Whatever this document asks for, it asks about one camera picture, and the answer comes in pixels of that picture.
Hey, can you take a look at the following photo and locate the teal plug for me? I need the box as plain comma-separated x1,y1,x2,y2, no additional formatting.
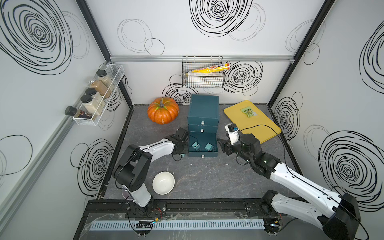
205,143,215,152
192,142,201,151

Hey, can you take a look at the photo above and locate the teal drawer cabinet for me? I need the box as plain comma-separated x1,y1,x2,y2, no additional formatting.
188,95,220,158

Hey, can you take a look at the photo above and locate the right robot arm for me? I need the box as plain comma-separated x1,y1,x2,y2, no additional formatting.
218,132,361,240

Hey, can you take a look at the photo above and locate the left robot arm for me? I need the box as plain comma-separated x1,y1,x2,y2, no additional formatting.
113,128,189,209

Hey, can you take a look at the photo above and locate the orange pumpkin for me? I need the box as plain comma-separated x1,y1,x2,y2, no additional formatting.
147,97,180,125

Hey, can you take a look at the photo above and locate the yellow cutting board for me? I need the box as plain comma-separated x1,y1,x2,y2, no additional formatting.
224,101,282,144

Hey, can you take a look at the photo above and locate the white bowl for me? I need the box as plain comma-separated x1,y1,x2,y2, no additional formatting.
153,172,175,195

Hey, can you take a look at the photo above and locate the yellow tube package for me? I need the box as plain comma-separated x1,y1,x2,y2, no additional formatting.
188,63,230,74

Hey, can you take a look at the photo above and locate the white spice jar near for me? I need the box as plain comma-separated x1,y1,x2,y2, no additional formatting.
81,94,103,116

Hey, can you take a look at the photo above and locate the white spice jar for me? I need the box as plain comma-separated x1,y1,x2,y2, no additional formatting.
85,88,106,109
81,94,103,116

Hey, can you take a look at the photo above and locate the brown spice jar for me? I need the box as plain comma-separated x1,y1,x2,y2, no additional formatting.
89,79,112,99

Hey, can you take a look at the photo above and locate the clear acrylic spice shelf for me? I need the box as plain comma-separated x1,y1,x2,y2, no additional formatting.
73,64,125,126

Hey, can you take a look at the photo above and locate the white spice jar middle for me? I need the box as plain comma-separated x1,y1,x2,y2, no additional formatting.
85,88,106,109

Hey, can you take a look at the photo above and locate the spice jar far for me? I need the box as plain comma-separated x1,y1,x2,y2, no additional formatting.
96,70,113,88

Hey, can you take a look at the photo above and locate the dark spice jar lying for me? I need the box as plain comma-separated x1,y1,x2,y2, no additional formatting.
65,106,93,119

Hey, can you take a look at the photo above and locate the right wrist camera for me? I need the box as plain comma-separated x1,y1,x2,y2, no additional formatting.
225,123,242,145

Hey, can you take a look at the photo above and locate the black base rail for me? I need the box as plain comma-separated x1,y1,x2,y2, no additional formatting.
85,198,288,218

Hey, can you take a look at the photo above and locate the black wire basket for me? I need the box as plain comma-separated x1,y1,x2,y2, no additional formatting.
182,56,224,88

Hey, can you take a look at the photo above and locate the grey slotted cable duct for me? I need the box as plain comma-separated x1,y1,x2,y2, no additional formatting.
89,219,265,231

